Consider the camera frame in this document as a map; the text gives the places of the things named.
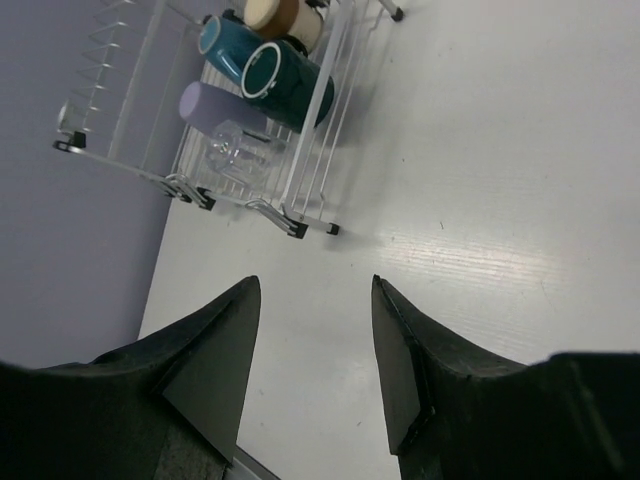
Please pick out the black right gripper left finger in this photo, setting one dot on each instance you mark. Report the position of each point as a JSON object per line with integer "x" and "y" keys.
{"x": 167, "y": 406}

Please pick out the dark green patterned mug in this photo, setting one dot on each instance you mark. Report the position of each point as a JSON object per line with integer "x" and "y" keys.
{"x": 279, "y": 82}

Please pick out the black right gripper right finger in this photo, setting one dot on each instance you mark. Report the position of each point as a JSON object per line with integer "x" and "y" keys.
{"x": 454, "y": 410}

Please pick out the purple plastic cup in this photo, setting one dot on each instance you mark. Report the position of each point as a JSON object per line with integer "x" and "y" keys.
{"x": 204, "y": 107}

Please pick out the white wire dish rack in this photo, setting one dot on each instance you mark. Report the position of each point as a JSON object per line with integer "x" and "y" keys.
{"x": 143, "y": 56}

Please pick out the cream steel cup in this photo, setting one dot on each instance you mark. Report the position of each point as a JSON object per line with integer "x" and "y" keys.
{"x": 275, "y": 19}

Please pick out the blue ceramic mug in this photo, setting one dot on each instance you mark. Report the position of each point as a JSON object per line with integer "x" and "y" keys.
{"x": 227, "y": 46}

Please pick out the clear glass cup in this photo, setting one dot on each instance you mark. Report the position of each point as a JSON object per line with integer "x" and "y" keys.
{"x": 243, "y": 155}

